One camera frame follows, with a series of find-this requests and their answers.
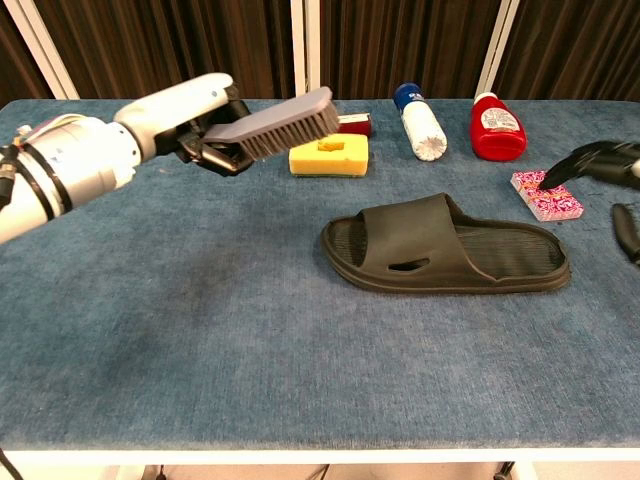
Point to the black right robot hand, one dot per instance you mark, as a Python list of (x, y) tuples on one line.
[(600, 160)]

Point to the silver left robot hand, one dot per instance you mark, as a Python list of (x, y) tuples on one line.
[(170, 107)]

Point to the grey scrub brush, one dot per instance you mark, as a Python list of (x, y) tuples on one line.
[(280, 125)]

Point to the pink patterned tissue pack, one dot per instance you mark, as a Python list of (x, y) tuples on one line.
[(550, 202)]

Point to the dark brown curtain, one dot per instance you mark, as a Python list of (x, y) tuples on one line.
[(150, 40)]

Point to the red bottle with white cap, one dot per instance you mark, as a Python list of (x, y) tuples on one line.
[(497, 137)]

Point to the yellow cleaning sponge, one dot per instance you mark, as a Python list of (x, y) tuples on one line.
[(330, 160)]

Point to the white bottle with blue cap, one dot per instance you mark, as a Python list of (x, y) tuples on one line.
[(422, 125)]

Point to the dark red folded fan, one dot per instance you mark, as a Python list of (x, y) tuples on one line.
[(356, 125)]

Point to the dark green slide sandal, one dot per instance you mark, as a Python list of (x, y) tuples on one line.
[(415, 235)]

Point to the blue velvet tablecloth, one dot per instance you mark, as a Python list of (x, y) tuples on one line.
[(250, 350)]

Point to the slanted white frame post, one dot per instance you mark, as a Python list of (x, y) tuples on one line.
[(45, 55), (495, 50)]

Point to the upright white frame post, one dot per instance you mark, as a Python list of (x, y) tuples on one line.
[(313, 50), (298, 50)]

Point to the white table frame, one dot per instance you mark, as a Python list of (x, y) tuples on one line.
[(320, 457)]

